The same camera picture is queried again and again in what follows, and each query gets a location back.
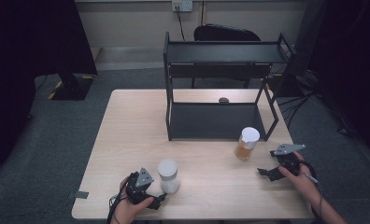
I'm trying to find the black chair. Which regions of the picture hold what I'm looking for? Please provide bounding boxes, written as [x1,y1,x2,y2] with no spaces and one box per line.
[191,23,263,90]

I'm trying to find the glass jar with white powder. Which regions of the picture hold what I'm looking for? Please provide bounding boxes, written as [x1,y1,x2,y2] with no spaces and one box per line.
[157,159,181,195]

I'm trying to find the grey tape strip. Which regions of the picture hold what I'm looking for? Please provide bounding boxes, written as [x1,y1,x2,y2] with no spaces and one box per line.
[67,190,90,201]

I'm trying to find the black floor cables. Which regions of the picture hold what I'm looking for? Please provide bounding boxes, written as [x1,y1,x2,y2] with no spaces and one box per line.
[276,88,350,136]

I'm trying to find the black stand base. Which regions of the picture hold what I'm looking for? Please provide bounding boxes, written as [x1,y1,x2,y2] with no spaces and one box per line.
[47,72,96,102]

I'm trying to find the white wall socket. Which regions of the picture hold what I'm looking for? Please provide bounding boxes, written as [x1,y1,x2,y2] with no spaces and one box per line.
[171,0,193,13]

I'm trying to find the hand-held gripper cable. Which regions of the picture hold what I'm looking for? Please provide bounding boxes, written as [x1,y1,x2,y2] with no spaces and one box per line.
[107,176,130,224]
[298,159,326,224]

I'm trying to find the person's left hand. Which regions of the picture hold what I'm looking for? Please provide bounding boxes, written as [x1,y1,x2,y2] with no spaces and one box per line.
[111,176,156,224]

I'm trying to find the right hand-held gripper cable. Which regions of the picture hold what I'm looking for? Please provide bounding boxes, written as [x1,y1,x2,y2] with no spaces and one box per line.
[298,159,326,224]

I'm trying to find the black curtain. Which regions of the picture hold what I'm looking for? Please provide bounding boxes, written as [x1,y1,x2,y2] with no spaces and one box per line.
[298,0,370,157]
[0,0,99,171]

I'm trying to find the black power cable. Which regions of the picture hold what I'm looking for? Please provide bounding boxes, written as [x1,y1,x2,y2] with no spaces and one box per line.
[175,6,187,42]

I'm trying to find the person's right hand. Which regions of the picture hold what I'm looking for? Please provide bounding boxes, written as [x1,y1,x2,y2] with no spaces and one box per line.
[277,151,320,203]

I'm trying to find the glass jar with orange contents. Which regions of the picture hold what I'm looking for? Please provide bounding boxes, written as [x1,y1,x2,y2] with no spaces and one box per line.
[234,126,261,161]

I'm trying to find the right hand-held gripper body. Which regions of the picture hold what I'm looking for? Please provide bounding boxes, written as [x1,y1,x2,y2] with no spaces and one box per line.
[269,143,306,178]

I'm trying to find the left hand-held gripper cable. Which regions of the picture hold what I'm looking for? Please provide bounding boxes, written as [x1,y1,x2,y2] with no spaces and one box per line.
[107,176,130,224]

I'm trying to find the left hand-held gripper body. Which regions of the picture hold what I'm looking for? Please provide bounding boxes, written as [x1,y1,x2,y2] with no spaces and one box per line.
[125,167,156,205]

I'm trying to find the black metal shelf rack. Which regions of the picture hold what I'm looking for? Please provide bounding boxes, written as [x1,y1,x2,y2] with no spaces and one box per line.
[163,31,298,143]

